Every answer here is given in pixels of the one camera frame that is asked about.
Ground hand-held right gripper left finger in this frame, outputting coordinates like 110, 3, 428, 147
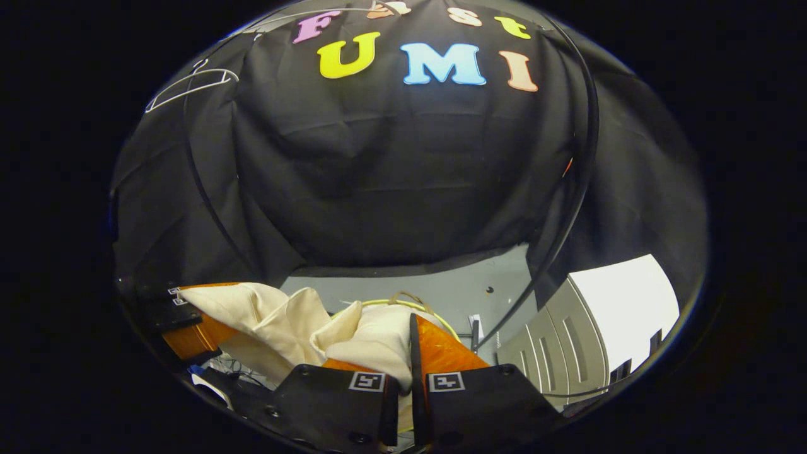
271, 357, 400, 454

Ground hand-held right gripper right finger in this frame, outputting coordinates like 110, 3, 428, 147
410, 313, 566, 454

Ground yellow rimmed laundry hamper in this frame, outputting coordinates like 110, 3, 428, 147
328, 291, 464, 346

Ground cream button shirt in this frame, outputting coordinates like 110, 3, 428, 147
180, 282, 455, 436

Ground white plastic hanger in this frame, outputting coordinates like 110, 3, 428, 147
145, 60, 240, 115
243, 2, 410, 33

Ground black metal clothes rack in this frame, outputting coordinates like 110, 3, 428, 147
182, 3, 600, 351

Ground white drawer cabinet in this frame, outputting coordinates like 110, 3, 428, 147
498, 254, 682, 412

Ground dark cables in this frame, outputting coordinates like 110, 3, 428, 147
208, 354, 273, 389

